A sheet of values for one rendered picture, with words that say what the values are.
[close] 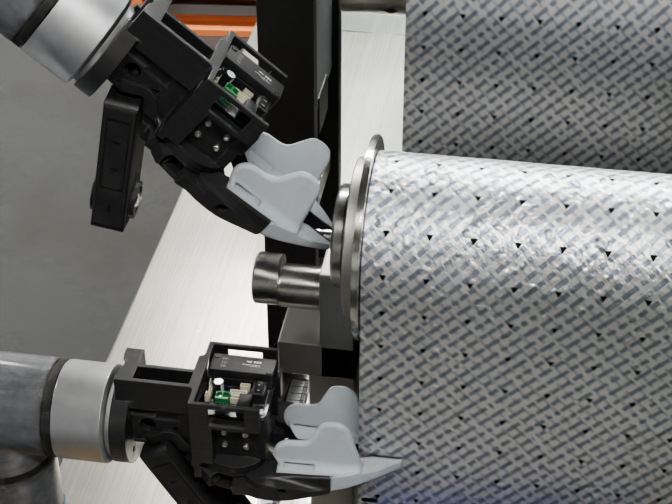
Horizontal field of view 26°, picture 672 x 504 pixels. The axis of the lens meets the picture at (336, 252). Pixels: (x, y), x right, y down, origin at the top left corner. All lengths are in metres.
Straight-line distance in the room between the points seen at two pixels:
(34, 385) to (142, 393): 0.08
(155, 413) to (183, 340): 0.42
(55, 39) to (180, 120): 0.10
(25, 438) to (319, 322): 0.23
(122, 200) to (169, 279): 0.54
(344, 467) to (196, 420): 0.11
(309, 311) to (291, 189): 0.17
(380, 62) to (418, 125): 0.80
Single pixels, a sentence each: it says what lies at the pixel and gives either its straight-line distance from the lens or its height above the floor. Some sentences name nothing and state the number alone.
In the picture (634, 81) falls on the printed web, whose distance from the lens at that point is 1.16.
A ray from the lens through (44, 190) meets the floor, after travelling 3.41.
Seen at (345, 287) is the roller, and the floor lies 1.25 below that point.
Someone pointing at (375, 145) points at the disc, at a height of 1.32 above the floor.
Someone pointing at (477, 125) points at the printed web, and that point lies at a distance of 1.18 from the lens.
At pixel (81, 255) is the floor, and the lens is 3.19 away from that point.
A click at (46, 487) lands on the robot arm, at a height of 1.04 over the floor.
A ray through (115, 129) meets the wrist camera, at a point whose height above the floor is 1.33.
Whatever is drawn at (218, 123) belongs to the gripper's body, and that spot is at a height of 1.35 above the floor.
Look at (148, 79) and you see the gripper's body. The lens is 1.01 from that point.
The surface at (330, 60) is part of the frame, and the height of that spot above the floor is 1.17.
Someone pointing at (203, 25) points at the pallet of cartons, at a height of 0.02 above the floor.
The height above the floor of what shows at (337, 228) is 1.28.
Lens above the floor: 1.85
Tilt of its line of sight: 36 degrees down
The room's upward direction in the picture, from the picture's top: straight up
